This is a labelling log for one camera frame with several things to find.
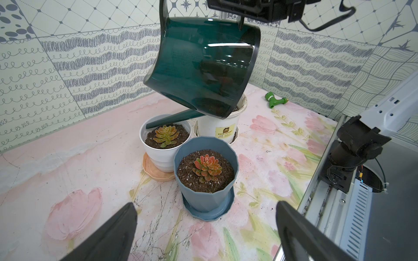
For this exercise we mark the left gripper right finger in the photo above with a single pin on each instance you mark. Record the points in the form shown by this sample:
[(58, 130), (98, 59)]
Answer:
[(301, 240)]

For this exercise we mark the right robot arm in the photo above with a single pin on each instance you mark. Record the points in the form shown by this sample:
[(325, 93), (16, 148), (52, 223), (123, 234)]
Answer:
[(361, 137)]

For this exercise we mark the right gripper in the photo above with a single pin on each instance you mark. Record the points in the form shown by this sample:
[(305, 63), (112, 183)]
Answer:
[(266, 11)]

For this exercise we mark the green watering can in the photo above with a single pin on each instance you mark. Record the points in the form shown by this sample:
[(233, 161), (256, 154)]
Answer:
[(203, 64)]

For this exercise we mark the small white succulent pot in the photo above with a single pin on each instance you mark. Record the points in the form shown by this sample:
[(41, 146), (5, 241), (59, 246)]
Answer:
[(162, 142)]

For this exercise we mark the white slotted cable duct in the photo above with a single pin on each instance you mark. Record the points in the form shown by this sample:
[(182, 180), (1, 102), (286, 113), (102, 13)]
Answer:
[(354, 234)]

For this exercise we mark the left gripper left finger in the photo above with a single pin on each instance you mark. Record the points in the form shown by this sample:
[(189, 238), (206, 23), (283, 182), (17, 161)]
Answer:
[(112, 241)]

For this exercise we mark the blue succulent pot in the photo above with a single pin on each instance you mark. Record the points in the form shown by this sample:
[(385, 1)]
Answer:
[(205, 169)]

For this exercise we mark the large white succulent pot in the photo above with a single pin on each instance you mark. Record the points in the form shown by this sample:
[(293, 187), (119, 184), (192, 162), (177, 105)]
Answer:
[(223, 129)]

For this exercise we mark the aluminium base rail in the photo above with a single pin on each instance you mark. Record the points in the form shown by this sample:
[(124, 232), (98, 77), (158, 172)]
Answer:
[(325, 207)]

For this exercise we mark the orange pot saucer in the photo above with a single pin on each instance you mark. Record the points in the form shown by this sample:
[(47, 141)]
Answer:
[(154, 172)]

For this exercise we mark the green hose nozzle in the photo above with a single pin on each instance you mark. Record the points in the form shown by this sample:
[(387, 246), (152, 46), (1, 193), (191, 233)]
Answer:
[(272, 101)]

